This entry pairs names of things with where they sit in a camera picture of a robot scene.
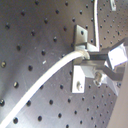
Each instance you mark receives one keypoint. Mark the upper metal cable clip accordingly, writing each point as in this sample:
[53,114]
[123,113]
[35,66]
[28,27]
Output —
[81,40]

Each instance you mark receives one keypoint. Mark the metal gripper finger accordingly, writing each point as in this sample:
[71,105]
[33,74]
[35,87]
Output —
[104,72]
[109,57]

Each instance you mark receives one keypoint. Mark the small metal bracket top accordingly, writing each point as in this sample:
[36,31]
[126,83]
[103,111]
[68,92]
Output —
[112,5]

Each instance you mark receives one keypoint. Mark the lower metal cable clip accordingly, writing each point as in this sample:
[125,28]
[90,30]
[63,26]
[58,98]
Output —
[82,72]

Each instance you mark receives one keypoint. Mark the metal cable clip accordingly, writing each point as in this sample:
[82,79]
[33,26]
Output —
[82,72]
[81,40]

